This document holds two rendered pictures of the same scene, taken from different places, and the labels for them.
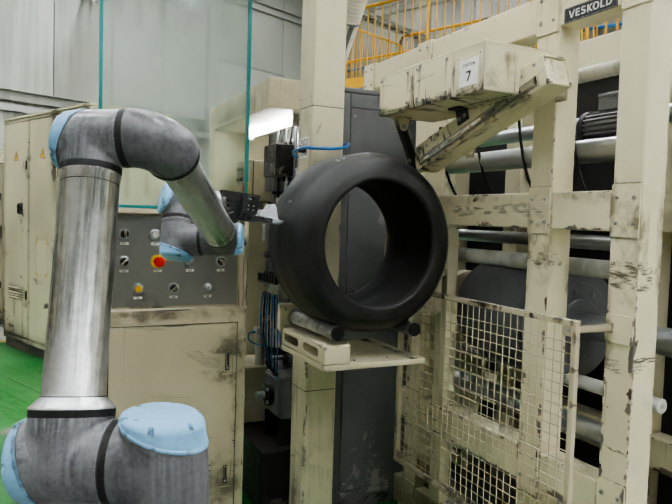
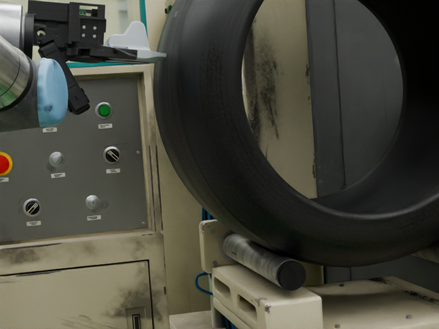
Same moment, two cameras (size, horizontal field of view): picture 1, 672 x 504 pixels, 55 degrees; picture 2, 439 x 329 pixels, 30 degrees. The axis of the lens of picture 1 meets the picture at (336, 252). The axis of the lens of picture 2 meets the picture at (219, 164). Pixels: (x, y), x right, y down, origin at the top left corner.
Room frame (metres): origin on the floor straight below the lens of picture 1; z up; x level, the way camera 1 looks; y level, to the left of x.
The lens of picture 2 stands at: (0.76, -0.19, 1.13)
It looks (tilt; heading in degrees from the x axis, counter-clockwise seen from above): 3 degrees down; 13
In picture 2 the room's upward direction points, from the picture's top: 4 degrees counter-clockwise
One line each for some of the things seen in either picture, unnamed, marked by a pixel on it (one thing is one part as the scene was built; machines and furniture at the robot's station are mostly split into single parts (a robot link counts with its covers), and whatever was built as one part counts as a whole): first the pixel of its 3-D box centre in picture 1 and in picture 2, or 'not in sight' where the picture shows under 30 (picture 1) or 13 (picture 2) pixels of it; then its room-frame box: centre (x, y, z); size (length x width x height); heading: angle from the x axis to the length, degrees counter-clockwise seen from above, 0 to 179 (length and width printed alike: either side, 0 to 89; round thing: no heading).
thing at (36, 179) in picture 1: (81, 234); not in sight; (5.56, 2.22, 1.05); 1.61 x 0.73 x 2.10; 48
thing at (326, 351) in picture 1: (313, 344); (260, 296); (2.11, 0.06, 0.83); 0.36 x 0.09 x 0.06; 26
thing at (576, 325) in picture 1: (468, 403); not in sight; (2.11, -0.46, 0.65); 0.90 x 0.02 x 0.70; 26
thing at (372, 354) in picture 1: (350, 352); (340, 308); (2.17, -0.06, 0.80); 0.37 x 0.36 x 0.02; 116
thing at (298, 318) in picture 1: (315, 325); (259, 258); (2.10, 0.06, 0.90); 0.35 x 0.05 x 0.05; 26
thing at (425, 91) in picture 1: (454, 87); not in sight; (2.19, -0.38, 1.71); 0.61 x 0.25 x 0.15; 26
